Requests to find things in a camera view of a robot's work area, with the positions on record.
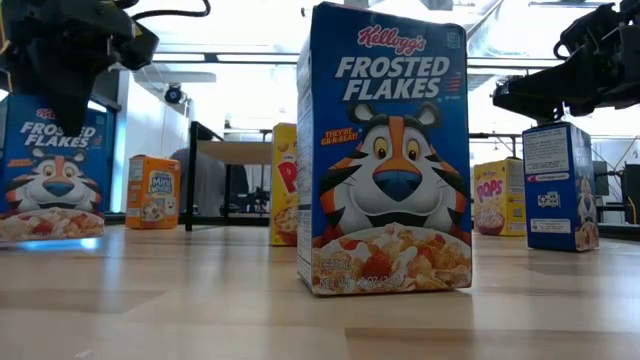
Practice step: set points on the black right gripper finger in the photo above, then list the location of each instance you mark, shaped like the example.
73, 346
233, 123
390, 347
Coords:
555, 82
540, 107

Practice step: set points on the wooden shelf with black legs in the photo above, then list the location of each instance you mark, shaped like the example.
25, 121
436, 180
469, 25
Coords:
235, 152

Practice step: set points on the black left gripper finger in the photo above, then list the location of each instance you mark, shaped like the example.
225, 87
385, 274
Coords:
72, 105

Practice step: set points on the yellow Corn Pops cereal box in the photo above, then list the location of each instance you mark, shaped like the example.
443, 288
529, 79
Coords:
285, 190
495, 200

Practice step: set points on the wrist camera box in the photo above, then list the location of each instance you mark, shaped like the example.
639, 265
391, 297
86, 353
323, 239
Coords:
631, 47
142, 47

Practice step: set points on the black dome camera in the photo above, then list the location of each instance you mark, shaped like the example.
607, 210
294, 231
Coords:
173, 95

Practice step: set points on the orange Mini-Wheats cereal box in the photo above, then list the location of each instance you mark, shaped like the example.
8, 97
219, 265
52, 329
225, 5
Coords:
150, 195

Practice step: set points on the blue Frosted Flakes cereal box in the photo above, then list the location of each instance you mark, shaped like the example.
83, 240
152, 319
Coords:
395, 165
55, 185
555, 200

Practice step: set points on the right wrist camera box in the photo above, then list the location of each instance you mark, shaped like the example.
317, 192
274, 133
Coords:
631, 47

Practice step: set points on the person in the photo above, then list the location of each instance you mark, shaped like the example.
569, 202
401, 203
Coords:
200, 185

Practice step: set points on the black equipment box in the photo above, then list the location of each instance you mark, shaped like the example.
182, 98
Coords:
631, 190

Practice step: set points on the black computer monitor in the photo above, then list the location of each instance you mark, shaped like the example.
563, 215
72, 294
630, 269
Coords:
600, 177

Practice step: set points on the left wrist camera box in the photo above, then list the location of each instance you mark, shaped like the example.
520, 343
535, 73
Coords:
142, 47

